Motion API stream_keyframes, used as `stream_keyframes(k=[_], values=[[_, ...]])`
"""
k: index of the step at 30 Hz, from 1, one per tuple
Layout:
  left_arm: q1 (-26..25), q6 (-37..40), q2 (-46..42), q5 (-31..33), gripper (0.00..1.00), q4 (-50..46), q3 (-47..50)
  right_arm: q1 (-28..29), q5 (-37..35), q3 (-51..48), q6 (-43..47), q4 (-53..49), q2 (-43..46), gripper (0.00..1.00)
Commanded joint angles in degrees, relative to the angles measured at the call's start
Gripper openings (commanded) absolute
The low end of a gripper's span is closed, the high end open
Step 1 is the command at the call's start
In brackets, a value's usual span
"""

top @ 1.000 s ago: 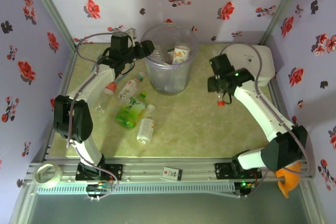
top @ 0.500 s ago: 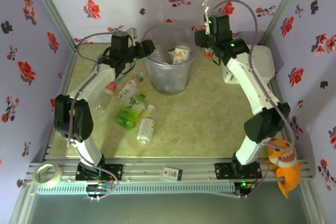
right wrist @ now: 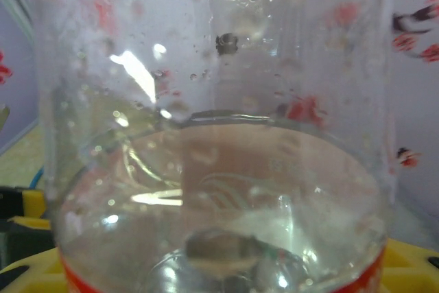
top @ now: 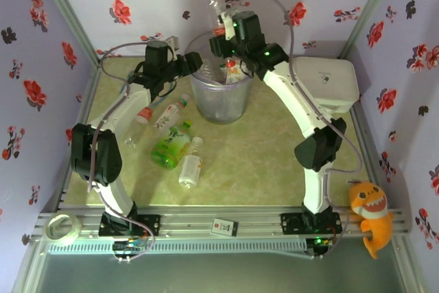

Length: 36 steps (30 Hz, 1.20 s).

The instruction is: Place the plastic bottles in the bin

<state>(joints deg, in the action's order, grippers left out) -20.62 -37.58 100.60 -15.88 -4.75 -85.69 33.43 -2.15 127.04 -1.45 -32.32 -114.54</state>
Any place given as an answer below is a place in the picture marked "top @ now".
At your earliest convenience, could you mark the large green tea bottle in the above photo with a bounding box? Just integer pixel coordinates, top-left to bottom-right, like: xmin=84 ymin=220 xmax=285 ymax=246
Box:
xmin=150 ymin=120 xmax=194 ymax=170

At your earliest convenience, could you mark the aluminium corner post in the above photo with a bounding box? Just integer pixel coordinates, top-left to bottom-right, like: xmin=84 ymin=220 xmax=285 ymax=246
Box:
xmin=32 ymin=0 xmax=100 ymax=64
xmin=339 ymin=0 xmax=401 ymax=59

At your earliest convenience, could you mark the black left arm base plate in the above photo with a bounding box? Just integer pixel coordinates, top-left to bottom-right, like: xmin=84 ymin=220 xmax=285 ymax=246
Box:
xmin=98 ymin=213 xmax=162 ymax=237

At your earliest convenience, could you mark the right circuit board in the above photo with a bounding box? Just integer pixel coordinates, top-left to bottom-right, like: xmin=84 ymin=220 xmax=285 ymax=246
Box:
xmin=307 ymin=236 xmax=333 ymax=255

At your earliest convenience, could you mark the small white printed card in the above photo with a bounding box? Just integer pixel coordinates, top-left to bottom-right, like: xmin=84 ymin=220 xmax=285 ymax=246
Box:
xmin=211 ymin=218 xmax=239 ymax=238

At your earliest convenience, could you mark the left circuit board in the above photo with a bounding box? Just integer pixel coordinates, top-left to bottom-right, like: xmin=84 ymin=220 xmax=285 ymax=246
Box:
xmin=112 ymin=237 xmax=147 ymax=256

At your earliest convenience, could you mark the translucent plastic waste bin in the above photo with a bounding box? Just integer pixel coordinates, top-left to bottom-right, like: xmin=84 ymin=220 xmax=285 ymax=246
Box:
xmin=185 ymin=32 xmax=254 ymax=124

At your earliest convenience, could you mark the grey left arm cable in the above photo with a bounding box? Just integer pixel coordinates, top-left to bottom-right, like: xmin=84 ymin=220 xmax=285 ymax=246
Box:
xmin=87 ymin=41 xmax=157 ymax=262

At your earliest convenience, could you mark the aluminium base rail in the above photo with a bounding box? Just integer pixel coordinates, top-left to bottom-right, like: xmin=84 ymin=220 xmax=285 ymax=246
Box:
xmin=34 ymin=205 xmax=411 ymax=241

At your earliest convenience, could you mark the roll of clear tape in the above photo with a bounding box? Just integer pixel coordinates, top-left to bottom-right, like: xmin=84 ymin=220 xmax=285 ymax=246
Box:
xmin=45 ymin=212 xmax=82 ymax=246

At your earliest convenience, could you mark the circuit board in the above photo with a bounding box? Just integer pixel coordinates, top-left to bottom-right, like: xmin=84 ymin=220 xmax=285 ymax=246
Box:
xmin=112 ymin=237 xmax=147 ymax=256
xmin=307 ymin=236 xmax=333 ymax=255

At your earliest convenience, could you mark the white slotted cable duct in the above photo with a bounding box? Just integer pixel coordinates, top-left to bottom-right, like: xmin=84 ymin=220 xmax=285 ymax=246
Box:
xmin=46 ymin=239 xmax=308 ymax=256

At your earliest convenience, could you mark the orange plush toy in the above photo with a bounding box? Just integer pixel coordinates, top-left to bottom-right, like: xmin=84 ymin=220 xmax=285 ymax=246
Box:
xmin=348 ymin=180 xmax=395 ymax=260

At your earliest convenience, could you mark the blue cable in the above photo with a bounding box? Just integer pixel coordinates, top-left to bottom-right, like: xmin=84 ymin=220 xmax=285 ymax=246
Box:
xmin=119 ymin=83 xmax=165 ymax=115

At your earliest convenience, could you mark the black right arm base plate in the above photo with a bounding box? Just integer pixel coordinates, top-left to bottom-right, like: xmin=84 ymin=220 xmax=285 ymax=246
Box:
xmin=280 ymin=212 xmax=343 ymax=235

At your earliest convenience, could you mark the white plastic box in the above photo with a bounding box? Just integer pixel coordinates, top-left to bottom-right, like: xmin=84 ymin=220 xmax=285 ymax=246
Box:
xmin=291 ymin=56 xmax=360 ymax=114

